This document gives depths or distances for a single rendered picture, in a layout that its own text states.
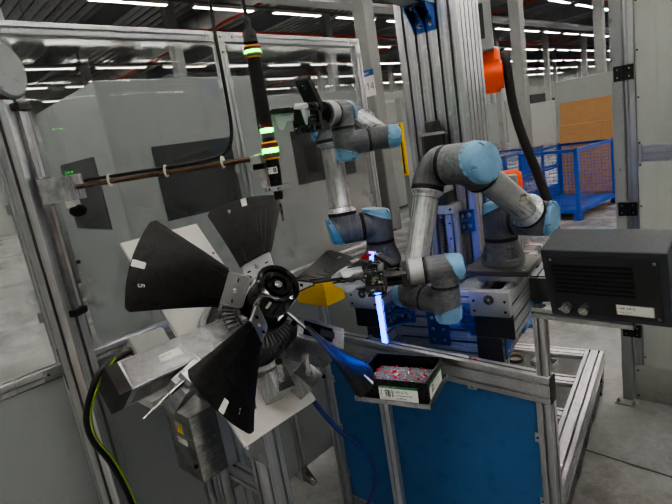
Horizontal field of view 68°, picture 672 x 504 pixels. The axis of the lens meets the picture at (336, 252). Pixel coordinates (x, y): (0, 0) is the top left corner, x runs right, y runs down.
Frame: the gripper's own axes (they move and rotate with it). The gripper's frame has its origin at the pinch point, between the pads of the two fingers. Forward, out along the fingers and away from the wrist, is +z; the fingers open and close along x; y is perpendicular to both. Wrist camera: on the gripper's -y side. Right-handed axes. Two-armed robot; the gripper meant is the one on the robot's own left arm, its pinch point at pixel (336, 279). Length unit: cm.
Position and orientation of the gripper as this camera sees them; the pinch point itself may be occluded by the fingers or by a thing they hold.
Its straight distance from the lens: 142.7
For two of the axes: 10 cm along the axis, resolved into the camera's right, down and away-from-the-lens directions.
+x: 1.8, 9.3, 3.2
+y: -0.8, 3.4, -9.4
